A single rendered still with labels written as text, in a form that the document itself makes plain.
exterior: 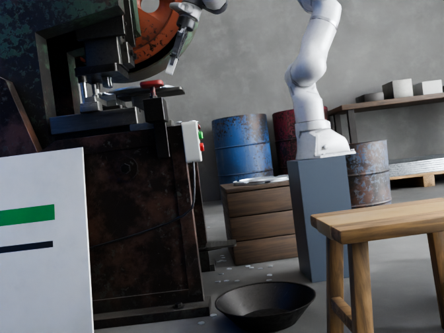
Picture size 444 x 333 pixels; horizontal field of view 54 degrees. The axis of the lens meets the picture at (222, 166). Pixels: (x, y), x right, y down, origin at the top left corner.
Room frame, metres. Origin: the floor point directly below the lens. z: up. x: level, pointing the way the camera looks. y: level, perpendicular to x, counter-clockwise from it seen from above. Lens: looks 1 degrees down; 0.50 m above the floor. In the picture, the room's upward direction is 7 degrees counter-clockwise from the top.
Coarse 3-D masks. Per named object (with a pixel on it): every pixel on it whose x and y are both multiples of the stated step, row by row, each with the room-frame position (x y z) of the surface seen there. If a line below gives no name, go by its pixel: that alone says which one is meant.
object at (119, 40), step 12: (120, 36) 1.63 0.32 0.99; (84, 48) 1.64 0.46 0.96; (96, 48) 1.63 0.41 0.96; (108, 48) 1.63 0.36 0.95; (120, 48) 1.65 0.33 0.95; (132, 48) 1.74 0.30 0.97; (96, 60) 1.63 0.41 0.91; (108, 60) 1.63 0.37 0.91; (120, 60) 1.64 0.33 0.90; (132, 60) 1.71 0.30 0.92
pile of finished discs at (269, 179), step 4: (264, 176) 2.29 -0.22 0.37; (268, 176) 2.29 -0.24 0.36; (272, 176) 2.28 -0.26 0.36; (276, 176) 2.24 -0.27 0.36; (280, 176) 2.20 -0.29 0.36; (284, 176) 2.17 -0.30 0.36; (288, 176) 2.13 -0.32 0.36; (240, 180) 2.25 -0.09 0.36; (244, 180) 2.24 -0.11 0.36; (248, 180) 2.20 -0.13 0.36; (252, 180) 2.12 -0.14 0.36; (256, 180) 2.10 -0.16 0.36; (260, 180) 2.01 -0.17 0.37; (264, 180) 2.01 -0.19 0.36; (268, 180) 2.01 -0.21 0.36; (272, 180) 2.01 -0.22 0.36; (276, 180) 2.02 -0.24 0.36; (280, 180) 2.03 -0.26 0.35; (236, 184) 2.09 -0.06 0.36; (240, 184) 2.06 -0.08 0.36; (244, 184) 2.04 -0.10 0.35; (248, 184) 2.03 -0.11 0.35; (252, 184) 2.02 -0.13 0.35
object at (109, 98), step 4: (104, 96) 1.63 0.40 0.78; (108, 96) 1.63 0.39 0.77; (112, 96) 1.63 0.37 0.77; (108, 100) 1.63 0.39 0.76; (112, 100) 1.63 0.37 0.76; (116, 100) 1.64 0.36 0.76; (120, 100) 1.70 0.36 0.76; (108, 104) 1.63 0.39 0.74; (112, 104) 1.63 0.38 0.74; (116, 104) 1.63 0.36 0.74; (120, 104) 1.69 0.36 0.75; (124, 104) 1.76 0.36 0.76
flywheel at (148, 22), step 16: (160, 0) 2.07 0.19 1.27; (176, 0) 2.03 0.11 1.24; (144, 16) 2.07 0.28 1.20; (160, 16) 2.07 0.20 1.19; (176, 16) 2.03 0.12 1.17; (144, 32) 2.07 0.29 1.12; (160, 32) 2.03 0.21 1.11; (176, 32) 2.04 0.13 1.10; (144, 48) 2.03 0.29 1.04; (160, 48) 2.03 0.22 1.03; (144, 64) 2.09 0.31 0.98
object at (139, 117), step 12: (120, 108) 1.48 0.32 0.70; (132, 108) 1.48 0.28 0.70; (60, 120) 1.48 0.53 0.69; (72, 120) 1.48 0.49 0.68; (84, 120) 1.48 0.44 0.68; (96, 120) 1.48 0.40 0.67; (108, 120) 1.48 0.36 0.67; (120, 120) 1.48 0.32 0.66; (132, 120) 1.48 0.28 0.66; (144, 120) 1.60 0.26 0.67; (60, 132) 1.48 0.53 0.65; (72, 132) 1.49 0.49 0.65
